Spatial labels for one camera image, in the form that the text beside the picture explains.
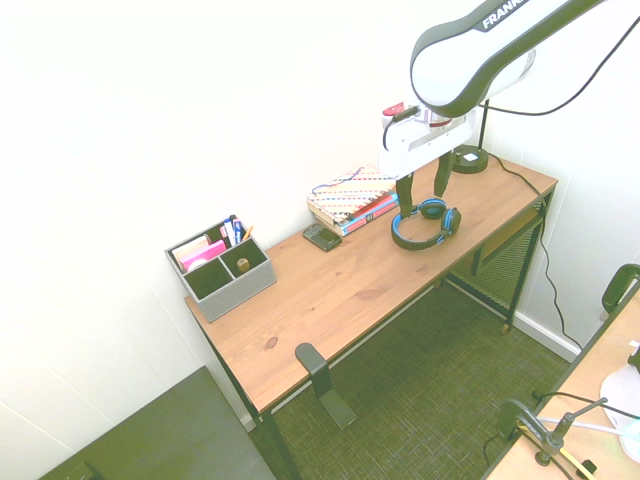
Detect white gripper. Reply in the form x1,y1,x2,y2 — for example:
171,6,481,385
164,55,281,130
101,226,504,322
377,112,477,219

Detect light wooden robot table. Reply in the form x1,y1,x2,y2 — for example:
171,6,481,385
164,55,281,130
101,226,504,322
483,287,640,480

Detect black lamp power cable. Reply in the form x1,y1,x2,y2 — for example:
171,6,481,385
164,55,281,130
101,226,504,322
486,151,585,351

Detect black headphone hanger hook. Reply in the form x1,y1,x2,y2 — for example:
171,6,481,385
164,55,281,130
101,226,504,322
294,342,359,432

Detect black calculator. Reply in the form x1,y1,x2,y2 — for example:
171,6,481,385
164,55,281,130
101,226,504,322
301,223,344,253

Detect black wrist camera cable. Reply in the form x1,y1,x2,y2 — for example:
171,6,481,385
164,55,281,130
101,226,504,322
382,105,420,152

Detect beige notepad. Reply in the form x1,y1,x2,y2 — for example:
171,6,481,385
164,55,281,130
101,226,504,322
171,234,212,272

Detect black clamp handle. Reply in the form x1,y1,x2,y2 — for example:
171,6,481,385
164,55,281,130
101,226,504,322
599,263,640,315

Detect black camera stand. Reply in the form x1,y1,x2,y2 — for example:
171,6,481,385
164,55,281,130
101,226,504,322
533,397,610,470

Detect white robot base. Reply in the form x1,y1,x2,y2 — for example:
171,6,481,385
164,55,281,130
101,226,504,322
599,339,640,442

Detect red book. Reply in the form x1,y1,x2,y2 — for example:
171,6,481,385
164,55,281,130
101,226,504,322
349,191,400,222

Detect blue book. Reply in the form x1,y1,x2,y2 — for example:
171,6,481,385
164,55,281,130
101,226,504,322
333,199,402,238

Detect grey desk organizer box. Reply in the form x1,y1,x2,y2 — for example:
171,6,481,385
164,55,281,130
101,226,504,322
164,219,278,323

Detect black table clamp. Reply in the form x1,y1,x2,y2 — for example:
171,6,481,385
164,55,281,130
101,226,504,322
496,398,552,454

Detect black lamp base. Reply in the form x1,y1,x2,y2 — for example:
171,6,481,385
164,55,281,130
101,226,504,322
450,98,491,176

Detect wooden desk with black frame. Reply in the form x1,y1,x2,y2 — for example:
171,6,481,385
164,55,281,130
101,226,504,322
184,152,559,480

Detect blue and black headphones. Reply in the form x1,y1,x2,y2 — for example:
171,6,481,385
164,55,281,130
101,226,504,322
390,197,463,253

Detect pink sticky note pad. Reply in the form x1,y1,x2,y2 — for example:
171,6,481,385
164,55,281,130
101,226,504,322
179,239,228,274

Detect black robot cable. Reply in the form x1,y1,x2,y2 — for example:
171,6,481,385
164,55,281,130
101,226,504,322
483,4,640,118

